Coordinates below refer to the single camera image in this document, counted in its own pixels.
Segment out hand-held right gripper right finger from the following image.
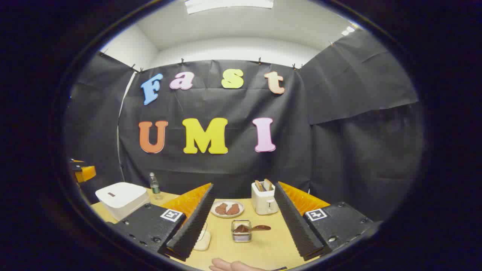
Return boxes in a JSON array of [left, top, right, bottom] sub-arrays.
[[274, 181, 374, 261]]

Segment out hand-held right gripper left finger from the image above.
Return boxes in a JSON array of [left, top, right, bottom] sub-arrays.
[[107, 183, 215, 262]]

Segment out white rice container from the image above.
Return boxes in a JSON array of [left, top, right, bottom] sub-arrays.
[[193, 222, 211, 251]]

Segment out brown wooden spoon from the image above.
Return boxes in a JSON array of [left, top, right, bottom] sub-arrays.
[[234, 224, 272, 234]]

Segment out white rice cooker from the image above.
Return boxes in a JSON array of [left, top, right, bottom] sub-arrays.
[[95, 182, 151, 221]]

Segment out metal wire chopstick holder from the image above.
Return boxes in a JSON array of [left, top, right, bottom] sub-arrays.
[[231, 220, 252, 243]]

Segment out white toaster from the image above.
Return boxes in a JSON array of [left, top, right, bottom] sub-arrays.
[[251, 181, 279, 216]]

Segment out white round plate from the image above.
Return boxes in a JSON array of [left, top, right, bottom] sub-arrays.
[[210, 200, 245, 219]]

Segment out clear plastic water bottle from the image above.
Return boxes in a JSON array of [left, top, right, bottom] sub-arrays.
[[149, 172, 163, 201]]

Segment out black backdrop cloth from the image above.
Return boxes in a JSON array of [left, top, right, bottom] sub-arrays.
[[64, 28, 424, 222]]

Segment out long ceiling light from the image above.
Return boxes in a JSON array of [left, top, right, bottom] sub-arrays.
[[185, 0, 274, 15]]

